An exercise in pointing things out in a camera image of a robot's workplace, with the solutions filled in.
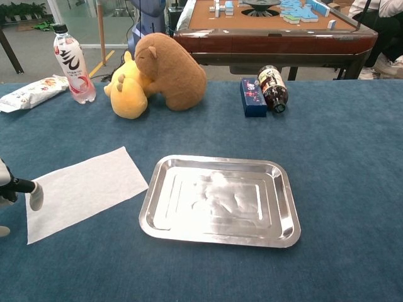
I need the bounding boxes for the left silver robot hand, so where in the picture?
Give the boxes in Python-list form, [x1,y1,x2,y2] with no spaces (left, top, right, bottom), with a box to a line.
[0,157,44,238]

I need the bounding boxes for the white paper sheet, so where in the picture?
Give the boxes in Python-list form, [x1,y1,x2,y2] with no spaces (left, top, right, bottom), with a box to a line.
[25,145,149,245]

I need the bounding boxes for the silver metal tray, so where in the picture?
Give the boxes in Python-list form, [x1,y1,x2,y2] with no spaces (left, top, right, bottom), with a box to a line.
[139,154,302,249]

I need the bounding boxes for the white snack bag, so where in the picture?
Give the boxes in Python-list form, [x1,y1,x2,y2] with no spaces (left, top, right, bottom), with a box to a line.
[0,74,70,113]

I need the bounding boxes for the yellow plush toy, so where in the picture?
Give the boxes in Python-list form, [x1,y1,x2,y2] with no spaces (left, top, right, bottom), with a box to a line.
[103,50,155,120]

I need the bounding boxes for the clear bottle pink label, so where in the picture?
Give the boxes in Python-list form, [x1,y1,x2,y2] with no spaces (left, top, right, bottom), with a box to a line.
[52,23,97,105]

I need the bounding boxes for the black slanted table leg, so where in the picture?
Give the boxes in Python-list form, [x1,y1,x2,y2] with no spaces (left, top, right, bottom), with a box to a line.
[0,26,25,75]

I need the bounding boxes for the brown capybara plush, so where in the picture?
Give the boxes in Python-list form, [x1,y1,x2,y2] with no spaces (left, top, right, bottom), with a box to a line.
[133,32,208,111]

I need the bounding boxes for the green potted plants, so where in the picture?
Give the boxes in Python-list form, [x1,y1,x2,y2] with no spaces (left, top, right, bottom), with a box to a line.
[0,2,47,23]

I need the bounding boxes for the blue machine base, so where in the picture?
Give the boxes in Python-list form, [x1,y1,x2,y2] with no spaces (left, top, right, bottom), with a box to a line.
[127,0,167,53]

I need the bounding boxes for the dark blue rectangular box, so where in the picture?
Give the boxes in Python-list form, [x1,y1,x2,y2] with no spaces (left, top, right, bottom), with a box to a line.
[239,77,268,118]

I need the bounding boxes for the dark brown drink bottle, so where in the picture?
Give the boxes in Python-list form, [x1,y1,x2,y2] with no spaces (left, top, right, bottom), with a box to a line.
[257,65,289,114]

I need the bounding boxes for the brown mahjong table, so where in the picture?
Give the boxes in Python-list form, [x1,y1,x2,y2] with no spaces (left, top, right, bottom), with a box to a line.
[173,0,378,81]

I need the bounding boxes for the blue felt table cover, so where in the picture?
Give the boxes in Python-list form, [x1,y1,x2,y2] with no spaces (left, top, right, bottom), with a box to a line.
[0,79,403,302]

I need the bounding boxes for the blue mahjong tile pile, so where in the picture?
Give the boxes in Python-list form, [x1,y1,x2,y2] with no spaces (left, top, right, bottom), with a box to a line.
[279,0,331,25]

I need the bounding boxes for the seated person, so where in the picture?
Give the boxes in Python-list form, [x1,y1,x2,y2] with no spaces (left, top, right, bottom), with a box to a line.
[348,0,403,79]

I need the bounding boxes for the wooden post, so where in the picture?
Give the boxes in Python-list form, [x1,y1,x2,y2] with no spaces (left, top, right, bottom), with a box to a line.
[96,0,107,67]

